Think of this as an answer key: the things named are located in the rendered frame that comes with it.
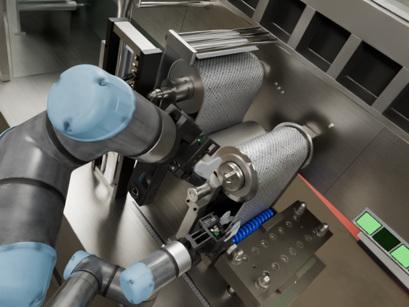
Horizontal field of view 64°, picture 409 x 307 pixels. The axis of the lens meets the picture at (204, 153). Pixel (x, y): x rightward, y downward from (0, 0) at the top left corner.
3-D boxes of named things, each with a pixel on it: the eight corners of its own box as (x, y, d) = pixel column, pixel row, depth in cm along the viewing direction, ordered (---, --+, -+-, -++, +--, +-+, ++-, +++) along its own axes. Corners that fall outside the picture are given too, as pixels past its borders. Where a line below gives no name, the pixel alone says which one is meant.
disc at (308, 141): (262, 148, 106) (282, 112, 97) (263, 148, 107) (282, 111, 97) (297, 179, 100) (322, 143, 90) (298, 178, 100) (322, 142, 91)
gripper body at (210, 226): (234, 232, 81) (198, 256, 73) (222, 249, 87) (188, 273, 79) (214, 209, 84) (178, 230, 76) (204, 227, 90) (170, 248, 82)
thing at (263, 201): (221, 237, 96) (245, 200, 83) (268, 205, 110) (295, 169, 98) (222, 239, 95) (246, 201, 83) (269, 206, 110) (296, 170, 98)
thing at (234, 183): (213, 172, 85) (227, 158, 79) (218, 170, 86) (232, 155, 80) (229, 197, 83) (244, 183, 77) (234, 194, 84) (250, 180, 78)
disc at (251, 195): (206, 175, 90) (223, 134, 81) (207, 175, 90) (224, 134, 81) (244, 214, 84) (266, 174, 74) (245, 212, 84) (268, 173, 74)
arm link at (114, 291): (117, 276, 85) (123, 256, 78) (157, 293, 85) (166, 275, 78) (102, 306, 79) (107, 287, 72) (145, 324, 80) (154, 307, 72)
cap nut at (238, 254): (226, 256, 91) (232, 248, 88) (235, 250, 93) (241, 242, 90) (235, 267, 89) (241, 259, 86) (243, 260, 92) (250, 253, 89)
